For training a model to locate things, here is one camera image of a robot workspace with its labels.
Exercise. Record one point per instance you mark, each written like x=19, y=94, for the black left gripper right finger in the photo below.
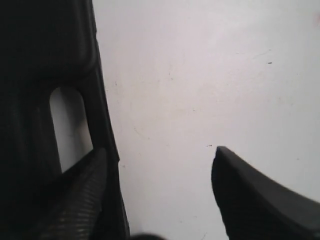
x=255, y=207

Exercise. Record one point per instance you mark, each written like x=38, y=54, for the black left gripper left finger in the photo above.
x=73, y=202

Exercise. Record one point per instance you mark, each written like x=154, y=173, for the black plastic tool case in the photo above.
x=45, y=45

